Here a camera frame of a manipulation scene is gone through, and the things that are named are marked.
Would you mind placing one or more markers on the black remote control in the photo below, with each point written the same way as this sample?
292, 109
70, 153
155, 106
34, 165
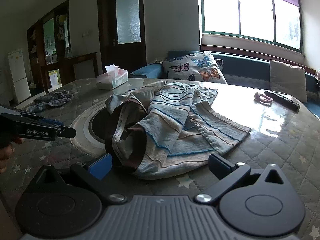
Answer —
282, 99

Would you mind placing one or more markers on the person's left hand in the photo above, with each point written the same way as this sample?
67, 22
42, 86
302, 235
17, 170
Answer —
6, 155

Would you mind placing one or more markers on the blue sofa bench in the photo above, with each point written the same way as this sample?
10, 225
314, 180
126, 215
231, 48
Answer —
245, 65

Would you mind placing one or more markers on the plain grey pillow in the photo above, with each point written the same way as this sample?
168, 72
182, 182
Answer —
287, 80

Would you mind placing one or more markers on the white refrigerator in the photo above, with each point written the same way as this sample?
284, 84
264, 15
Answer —
18, 80

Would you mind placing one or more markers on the yellow framed board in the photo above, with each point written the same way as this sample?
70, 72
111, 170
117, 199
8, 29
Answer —
54, 78

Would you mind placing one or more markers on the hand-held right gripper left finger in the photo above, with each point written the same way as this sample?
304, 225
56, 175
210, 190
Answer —
101, 166

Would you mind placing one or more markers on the striped blue towel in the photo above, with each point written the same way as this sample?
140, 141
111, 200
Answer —
170, 110

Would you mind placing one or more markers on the dark wooden glass door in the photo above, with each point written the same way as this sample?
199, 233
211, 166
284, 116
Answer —
107, 50

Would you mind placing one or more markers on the pink tissue box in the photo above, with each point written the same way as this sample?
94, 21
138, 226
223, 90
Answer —
112, 81

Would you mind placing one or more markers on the green framed window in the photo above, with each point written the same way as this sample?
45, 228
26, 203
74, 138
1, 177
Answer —
255, 17

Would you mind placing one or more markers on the pink hair band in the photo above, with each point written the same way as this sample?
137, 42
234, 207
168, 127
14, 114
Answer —
258, 96

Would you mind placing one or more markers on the dark wooden cabinet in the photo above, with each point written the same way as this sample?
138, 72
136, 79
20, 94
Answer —
37, 67

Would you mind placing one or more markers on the round black built-in cooker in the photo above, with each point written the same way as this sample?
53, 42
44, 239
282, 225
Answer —
100, 127

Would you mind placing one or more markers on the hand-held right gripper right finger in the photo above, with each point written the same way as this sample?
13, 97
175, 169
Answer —
220, 166

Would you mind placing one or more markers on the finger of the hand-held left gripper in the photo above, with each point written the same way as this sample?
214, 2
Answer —
66, 132
51, 122

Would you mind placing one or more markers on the butterfly print pillow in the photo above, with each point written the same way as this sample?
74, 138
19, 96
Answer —
195, 67

